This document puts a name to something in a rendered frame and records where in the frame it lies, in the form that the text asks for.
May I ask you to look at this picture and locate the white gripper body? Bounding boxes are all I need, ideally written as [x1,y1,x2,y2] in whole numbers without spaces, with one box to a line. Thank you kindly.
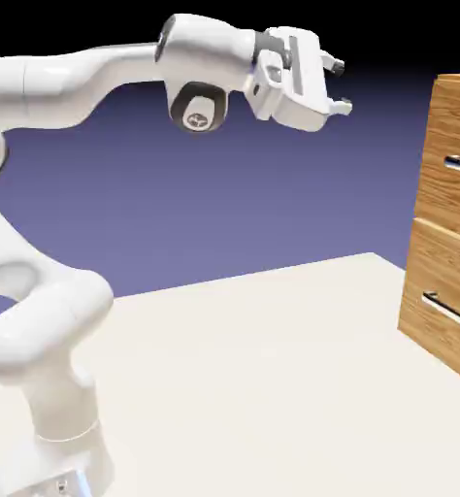
[265,25,329,133]

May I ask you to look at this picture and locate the wood drawer front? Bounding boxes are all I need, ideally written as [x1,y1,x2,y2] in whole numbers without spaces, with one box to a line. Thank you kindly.
[412,77,460,243]
[397,217,460,388]

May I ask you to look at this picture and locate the light wood cabinet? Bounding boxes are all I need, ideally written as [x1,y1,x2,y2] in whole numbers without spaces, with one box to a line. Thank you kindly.
[396,72,460,388]

